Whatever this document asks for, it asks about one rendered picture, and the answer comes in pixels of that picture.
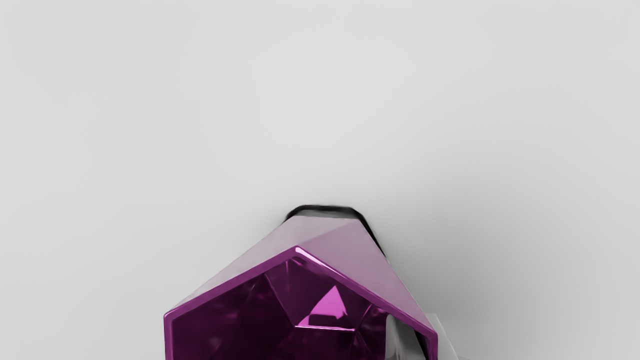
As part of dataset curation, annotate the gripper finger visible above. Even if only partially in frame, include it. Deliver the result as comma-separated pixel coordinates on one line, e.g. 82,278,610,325
386,312,454,360

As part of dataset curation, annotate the purple faceted mug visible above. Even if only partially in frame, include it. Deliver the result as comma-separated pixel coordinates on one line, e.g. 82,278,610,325
163,213,439,360

